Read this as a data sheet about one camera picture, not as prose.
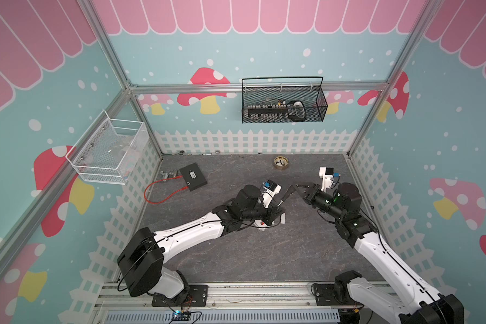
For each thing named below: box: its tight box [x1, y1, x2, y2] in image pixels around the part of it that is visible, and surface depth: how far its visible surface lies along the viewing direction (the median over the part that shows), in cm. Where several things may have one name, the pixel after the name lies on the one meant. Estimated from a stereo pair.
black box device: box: [179, 162, 208, 192], surface depth 111 cm
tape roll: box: [274, 155, 289, 170], surface depth 118 cm
